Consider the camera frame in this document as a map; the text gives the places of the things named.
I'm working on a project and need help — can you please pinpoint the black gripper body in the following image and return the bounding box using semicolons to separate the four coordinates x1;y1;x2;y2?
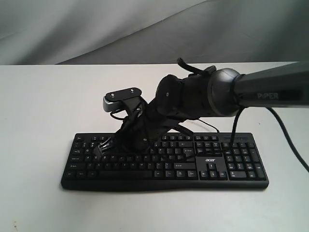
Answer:
113;101;179;152

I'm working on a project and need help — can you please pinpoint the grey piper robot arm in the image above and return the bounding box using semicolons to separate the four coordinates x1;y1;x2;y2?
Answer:
95;59;309;155

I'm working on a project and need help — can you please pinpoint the black acer keyboard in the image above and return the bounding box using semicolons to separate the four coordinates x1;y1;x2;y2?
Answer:
61;132;269;191

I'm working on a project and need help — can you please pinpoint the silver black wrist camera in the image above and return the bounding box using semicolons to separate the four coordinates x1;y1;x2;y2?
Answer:
103;87;142;113

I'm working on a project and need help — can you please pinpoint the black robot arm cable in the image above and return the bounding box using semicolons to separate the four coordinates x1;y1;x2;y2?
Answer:
229;106;309;174

